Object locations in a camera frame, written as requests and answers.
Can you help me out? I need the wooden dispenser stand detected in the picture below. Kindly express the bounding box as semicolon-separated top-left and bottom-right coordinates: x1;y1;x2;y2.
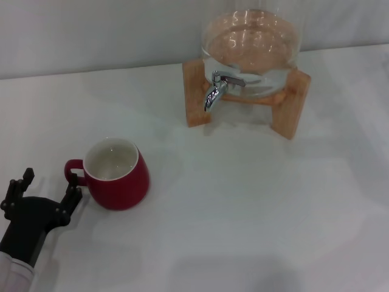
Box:
182;58;312;141

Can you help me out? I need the red ceramic cup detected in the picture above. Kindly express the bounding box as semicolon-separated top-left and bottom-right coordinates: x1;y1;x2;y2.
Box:
64;137;150;211

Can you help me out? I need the glass drink dispenser jar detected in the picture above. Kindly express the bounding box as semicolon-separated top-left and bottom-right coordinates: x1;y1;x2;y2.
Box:
200;0;302;100

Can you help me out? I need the chrome dispenser faucet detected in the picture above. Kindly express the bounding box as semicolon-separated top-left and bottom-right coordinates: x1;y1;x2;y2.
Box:
203;70;246;113

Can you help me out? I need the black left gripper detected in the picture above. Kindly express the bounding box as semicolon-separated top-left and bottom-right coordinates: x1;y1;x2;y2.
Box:
0;167;84;265

